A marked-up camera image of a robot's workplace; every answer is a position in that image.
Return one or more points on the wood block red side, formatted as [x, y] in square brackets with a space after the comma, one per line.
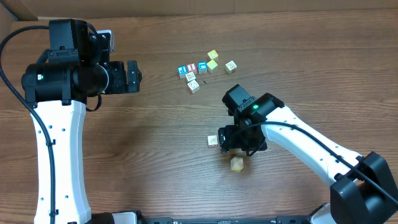
[193, 86]

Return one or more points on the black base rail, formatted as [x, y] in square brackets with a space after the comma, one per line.
[298, 219]

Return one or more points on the natural block letter B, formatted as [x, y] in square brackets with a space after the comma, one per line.
[213, 141]

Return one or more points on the blue letter P block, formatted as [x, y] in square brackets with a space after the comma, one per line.
[182, 71]

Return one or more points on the natural block number 4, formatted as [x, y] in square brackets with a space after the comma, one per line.
[237, 164]

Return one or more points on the yellow block lower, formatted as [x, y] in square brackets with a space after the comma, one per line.
[212, 66]

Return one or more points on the red letter I block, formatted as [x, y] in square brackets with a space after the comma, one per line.
[191, 67]

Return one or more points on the yellow block upper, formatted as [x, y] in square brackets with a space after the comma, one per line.
[213, 55]

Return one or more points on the cardboard box edge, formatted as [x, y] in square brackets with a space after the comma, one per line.
[29, 10]

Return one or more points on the natural wood picture block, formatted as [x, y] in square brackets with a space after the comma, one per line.
[190, 76]

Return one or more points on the natural wood block right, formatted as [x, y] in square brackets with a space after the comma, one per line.
[230, 67]

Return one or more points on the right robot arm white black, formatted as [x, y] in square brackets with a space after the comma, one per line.
[362, 188]

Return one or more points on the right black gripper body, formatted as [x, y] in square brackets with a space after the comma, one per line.
[226, 140]

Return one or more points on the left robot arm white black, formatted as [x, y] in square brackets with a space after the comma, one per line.
[57, 87]

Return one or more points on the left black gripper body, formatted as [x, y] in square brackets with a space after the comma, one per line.
[123, 76]

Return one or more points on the yellow block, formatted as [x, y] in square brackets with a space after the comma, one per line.
[213, 55]
[212, 66]

